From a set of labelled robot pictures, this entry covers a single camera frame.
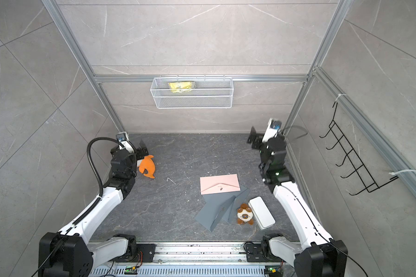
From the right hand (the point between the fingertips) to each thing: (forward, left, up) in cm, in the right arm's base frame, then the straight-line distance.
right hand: (265, 120), depth 69 cm
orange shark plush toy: (+3, +59, -34) cm, 69 cm away
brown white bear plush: (-25, +7, -37) cm, 46 cm away
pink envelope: (-10, +19, -36) cm, 42 cm away
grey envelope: (-16, +8, -38) cm, 42 cm away
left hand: (0, +58, -8) cm, 59 cm away
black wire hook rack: (-19, -33, -8) cm, 39 cm away
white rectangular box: (-26, -1, -37) cm, 45 cm away
